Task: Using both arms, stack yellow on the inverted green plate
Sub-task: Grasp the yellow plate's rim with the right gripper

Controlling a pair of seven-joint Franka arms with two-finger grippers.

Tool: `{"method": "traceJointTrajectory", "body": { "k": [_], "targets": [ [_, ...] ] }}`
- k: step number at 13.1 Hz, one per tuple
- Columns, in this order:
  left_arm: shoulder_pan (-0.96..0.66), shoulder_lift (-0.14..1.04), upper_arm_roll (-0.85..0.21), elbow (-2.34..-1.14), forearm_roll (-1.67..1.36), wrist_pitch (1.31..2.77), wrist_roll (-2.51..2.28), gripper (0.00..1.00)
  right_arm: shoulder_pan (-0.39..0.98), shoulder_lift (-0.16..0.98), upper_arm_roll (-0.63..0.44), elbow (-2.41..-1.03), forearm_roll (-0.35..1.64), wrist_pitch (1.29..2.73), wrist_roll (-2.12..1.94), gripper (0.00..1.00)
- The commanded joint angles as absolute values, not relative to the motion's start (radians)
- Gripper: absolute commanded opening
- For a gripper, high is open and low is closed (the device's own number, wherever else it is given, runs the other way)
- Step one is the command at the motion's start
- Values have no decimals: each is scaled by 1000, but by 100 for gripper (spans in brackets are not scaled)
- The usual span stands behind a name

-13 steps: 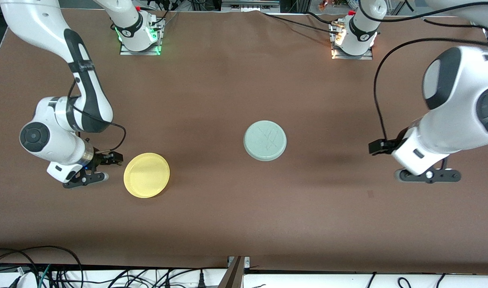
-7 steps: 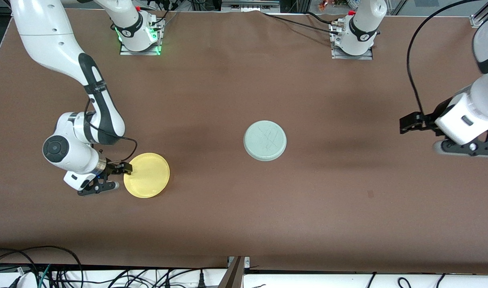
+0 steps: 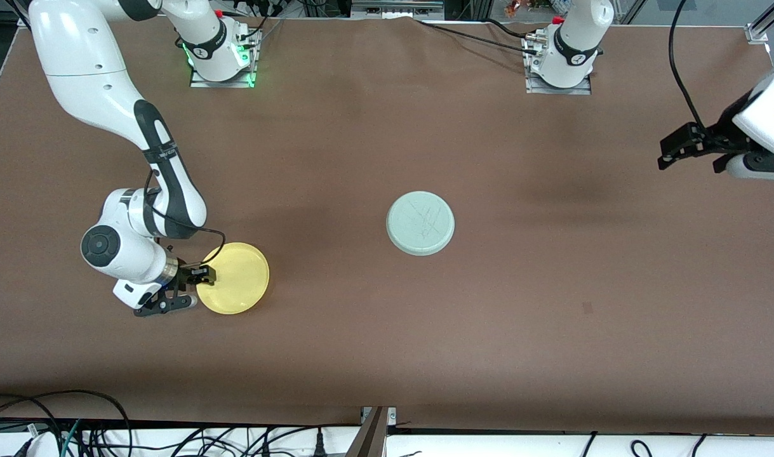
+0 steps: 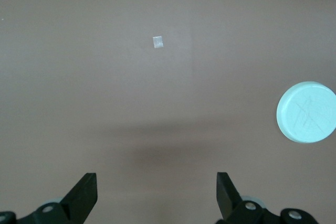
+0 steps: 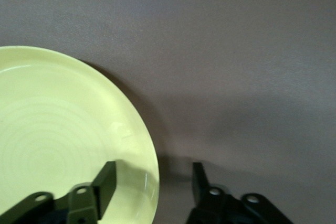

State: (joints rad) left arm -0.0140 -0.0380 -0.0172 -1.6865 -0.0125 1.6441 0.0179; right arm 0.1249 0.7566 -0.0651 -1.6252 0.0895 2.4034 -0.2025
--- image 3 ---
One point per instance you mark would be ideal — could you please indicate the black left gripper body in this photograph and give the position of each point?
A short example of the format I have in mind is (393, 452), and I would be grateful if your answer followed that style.
(719, 138)

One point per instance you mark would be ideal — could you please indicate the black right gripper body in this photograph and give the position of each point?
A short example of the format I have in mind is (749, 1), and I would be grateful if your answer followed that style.
(185, 274)

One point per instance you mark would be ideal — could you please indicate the yellow round plate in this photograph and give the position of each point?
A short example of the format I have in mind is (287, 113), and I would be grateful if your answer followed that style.
(237, 282)

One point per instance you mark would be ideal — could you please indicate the pale green round plate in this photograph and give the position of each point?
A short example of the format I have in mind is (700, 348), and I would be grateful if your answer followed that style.
(420, 223)

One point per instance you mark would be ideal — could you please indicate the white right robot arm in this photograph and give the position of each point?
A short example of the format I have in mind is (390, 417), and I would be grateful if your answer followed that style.
(82, 70)

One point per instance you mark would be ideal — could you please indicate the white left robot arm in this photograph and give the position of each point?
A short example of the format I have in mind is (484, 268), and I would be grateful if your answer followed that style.
(767, 108)

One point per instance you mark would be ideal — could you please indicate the brown table cover sheet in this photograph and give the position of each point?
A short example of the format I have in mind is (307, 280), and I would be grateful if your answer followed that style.
(386, 355)

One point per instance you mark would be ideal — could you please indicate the black power plug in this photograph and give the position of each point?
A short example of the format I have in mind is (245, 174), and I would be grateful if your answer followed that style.
(319, 444)

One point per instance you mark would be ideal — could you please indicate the aluminium profile beam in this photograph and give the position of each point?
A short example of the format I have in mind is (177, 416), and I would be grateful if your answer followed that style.
(369, 438)

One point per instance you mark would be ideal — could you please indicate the grey metal device box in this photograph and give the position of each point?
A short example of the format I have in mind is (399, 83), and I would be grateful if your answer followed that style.
(396, 7)

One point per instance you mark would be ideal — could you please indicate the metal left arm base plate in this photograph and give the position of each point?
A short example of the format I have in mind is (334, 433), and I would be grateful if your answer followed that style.
(583, 89)

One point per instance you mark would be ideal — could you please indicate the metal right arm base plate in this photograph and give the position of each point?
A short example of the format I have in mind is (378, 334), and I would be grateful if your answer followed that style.
(199, 81)

